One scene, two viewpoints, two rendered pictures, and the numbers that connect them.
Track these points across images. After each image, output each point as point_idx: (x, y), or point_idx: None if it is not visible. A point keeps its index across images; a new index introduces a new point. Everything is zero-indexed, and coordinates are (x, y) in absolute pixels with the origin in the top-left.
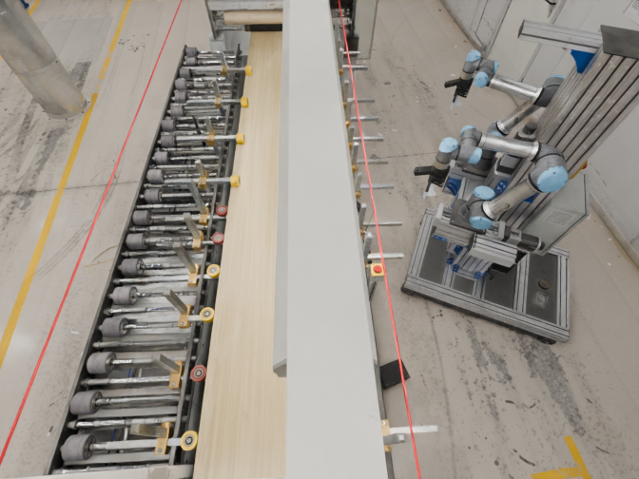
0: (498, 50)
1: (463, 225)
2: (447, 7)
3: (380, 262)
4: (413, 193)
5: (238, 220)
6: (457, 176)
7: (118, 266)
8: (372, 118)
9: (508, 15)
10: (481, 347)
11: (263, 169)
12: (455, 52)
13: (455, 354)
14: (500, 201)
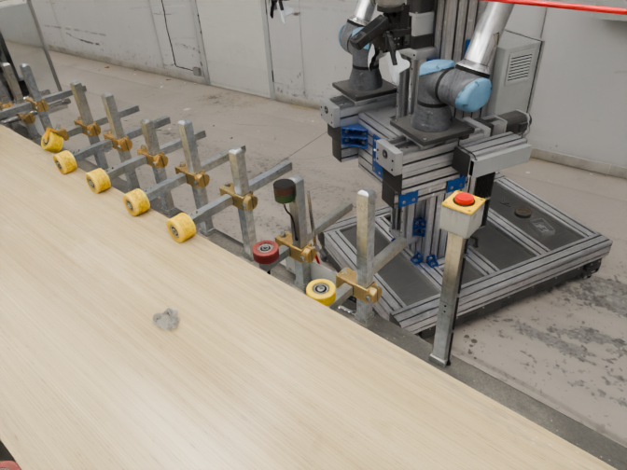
0: (219, 63)
1: (441, 135)
2: (114, 61)
3: None
4: (272, 236)
5: (29, 402)
6: (350, 118)
7: None
8: (159, 120)
9: (204, 23)
10: (555, 336)
11: (9, 280)
12: (166, 91)
13: (548, 372)
14: (484, 38)
